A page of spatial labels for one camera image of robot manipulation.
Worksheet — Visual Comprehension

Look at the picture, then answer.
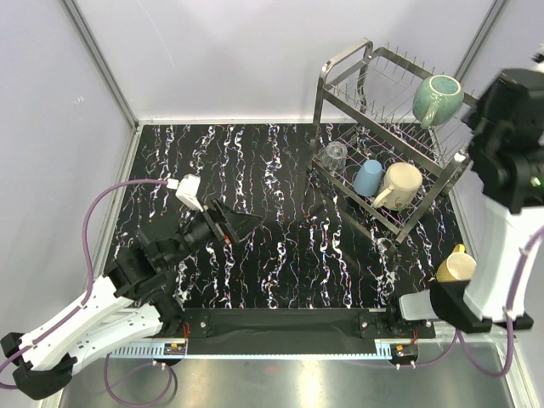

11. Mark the teal ceramic mug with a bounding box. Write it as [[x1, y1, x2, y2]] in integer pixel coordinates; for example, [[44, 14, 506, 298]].
[[412, 75, 464, 129]]

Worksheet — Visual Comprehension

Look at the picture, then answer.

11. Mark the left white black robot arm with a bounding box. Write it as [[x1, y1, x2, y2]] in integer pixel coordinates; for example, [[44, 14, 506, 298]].
[[1, 200, 264, 400]]

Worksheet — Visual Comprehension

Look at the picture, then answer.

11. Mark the clear faceted glass tumbler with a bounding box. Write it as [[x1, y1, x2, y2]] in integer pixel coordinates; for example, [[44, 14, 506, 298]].
[[317, 141, 348, 173]]

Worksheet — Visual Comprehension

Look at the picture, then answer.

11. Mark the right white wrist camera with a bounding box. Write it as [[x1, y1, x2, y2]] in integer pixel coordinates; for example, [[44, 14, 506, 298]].
[[532, 43, 544, 65]]

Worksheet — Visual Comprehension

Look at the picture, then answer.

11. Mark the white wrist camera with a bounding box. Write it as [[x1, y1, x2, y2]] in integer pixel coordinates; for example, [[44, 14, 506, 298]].
[[532, 43, 544, 65], [175, 174, 204, 212]]

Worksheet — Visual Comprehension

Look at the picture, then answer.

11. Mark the light blue plastic cup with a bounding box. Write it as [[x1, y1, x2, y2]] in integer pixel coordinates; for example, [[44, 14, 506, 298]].
[[353, 160, 383, 197]]

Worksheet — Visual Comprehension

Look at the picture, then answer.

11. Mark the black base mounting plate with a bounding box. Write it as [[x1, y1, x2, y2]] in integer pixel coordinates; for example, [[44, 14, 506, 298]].
[[185, 309, 436, 358]]

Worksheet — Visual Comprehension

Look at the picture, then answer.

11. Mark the black marble pattern mat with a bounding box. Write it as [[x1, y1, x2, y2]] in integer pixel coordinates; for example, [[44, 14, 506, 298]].
[[129, 123, 462, 309]]

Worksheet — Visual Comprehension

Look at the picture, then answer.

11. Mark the steel two-tier dish rack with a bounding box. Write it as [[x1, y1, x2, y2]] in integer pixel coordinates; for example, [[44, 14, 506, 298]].
[[309, 37, 476, 245]]

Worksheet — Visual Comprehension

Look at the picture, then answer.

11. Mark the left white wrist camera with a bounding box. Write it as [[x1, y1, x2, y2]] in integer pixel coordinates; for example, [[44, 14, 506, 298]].
[[175, 174, 204, 212]]

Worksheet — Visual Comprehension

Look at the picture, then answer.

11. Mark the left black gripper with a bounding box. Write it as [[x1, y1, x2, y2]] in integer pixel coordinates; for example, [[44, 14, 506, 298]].
[[162, 197, 264, 269]]

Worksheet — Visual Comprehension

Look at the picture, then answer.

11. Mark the yellow cup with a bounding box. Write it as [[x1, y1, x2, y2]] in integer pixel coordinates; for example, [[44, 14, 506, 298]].
[[436, 244, 477, 282]]

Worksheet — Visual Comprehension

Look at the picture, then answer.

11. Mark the white floral mug green inside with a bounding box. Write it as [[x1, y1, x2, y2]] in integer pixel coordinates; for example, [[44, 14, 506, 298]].
[[372, 162, 422, 211]]

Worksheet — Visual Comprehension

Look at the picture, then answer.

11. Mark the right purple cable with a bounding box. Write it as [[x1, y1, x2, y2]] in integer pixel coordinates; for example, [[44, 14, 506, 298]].
[[454, 224, 544, 377]]

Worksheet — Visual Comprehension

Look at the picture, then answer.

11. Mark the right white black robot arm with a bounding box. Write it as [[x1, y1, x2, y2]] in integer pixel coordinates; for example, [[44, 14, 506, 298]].
[[385, 68, 543, 337]]

